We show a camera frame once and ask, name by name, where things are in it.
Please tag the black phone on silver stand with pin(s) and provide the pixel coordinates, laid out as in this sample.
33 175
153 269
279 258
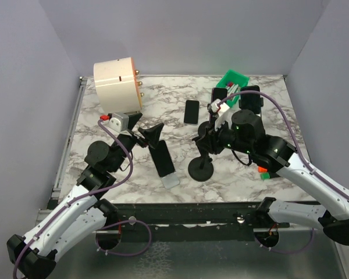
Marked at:
162 159

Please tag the black mounting rail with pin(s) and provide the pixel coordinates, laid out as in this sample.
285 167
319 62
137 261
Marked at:
179 222

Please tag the purple edged black phone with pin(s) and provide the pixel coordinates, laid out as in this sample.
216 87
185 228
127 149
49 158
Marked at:
217 93

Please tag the silver edged black phone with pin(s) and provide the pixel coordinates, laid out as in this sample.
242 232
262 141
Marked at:
191 112

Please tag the green plastic bin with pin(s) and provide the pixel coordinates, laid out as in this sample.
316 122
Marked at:
233 81

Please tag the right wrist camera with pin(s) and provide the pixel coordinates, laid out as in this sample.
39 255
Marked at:
222 113

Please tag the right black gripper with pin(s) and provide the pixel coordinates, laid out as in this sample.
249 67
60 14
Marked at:
210 142

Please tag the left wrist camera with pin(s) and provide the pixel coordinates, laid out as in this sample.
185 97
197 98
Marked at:
118 122

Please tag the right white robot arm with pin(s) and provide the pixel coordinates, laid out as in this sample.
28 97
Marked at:
243 131

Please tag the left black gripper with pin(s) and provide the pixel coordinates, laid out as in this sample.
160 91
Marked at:
151 135

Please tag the black phone stand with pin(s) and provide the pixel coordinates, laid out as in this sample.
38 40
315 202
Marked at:
201 168
202 128

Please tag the silver flat phone stand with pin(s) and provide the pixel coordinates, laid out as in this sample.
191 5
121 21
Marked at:
171 180

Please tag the green capped marker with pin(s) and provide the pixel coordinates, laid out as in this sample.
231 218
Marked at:
265 176

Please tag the rear right phone stand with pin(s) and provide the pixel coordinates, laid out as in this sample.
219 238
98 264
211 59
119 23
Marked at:
255 102

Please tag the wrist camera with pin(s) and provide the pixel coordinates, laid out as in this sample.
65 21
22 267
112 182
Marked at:
222 113
118 122

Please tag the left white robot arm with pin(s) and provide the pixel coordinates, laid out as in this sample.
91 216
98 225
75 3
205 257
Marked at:
83 210

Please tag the orange capped marker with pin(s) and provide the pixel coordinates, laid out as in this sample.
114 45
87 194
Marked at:
262 170

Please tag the cream cylindrical box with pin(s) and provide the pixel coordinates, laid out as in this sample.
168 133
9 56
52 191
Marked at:
117 86

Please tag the rear right black phone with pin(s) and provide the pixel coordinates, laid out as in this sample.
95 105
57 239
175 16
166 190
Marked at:
255 109

